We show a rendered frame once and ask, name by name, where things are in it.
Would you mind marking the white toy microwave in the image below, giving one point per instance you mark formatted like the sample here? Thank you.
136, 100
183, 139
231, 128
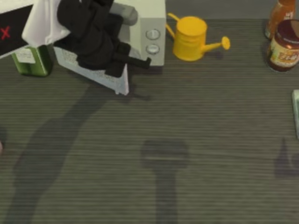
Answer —
154, 14

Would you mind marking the yellow watering can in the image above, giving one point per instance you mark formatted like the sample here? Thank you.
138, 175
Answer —
189, 39

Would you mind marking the green bottle with label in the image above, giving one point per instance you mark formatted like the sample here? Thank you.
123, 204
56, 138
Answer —
32, 63

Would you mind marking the black board with red cross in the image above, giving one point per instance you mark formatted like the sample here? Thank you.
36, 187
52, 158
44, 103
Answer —
14, 32

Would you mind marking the brown-lidded sauce jar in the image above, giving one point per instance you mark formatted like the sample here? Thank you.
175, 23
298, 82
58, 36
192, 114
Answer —
283, 46

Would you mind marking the orange sauce bottle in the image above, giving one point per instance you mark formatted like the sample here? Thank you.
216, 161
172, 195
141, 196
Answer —
278, 16

